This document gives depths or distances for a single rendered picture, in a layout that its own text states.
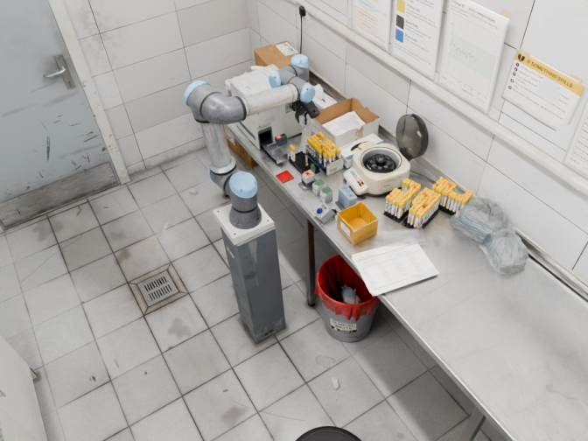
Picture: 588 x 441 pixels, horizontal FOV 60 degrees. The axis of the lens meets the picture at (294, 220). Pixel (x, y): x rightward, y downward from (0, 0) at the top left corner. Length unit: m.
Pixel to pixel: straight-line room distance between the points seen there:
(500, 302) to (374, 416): 0.98
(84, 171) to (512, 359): 3.08
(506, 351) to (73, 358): 2.32
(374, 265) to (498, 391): 0.67
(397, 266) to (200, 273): 1.56
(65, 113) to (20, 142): 0.34
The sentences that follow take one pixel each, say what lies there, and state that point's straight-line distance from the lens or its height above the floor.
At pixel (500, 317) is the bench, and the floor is 0.88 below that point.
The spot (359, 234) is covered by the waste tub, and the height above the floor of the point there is 0.93.
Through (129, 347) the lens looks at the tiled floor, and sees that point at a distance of 3.17.
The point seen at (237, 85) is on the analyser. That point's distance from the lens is 2.74.
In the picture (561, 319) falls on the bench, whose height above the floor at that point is 0.88.
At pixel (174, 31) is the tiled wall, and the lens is 3.77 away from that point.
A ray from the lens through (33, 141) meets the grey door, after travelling 3.79.
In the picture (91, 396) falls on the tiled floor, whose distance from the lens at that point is 3.10.
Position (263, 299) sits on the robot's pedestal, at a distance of 2.70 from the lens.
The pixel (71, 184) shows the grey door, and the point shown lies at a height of 0.17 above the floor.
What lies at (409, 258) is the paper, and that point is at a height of 0.89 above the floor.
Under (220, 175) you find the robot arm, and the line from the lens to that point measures 2.25.
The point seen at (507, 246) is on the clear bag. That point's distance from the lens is 2.25.
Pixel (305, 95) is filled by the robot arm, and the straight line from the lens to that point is 2.13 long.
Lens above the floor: 2.60
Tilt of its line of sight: 47 degrees down
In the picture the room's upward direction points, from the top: 4 degrees counter-clockwise
